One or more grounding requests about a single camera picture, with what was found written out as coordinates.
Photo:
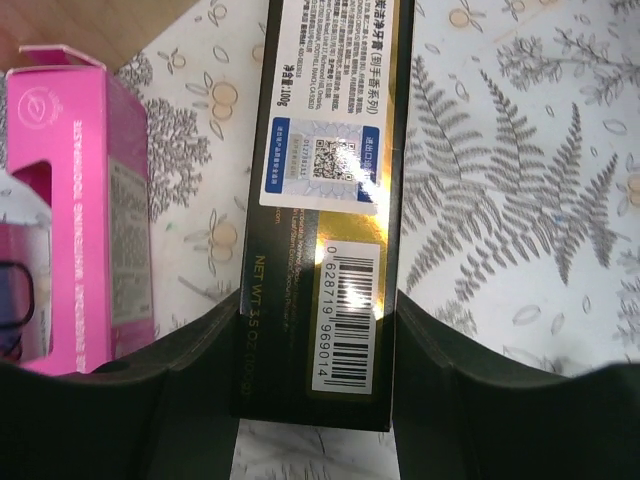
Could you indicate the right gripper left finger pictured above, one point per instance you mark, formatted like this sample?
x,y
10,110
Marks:
x,y
161,412

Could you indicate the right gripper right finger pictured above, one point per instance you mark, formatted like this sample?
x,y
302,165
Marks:
x,y
462,411

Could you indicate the dark striped toothpaste box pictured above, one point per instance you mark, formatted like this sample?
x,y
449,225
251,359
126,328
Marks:
x,y
314,339

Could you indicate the wooden two-tier shelf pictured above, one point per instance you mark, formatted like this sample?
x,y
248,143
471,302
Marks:
x,y
110,31

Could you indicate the floral table mat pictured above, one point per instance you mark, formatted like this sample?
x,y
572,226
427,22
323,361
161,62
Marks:
x,y
520,192

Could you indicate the pink toothpaste box centre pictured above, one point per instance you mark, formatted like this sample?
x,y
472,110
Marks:
x,y
76,284

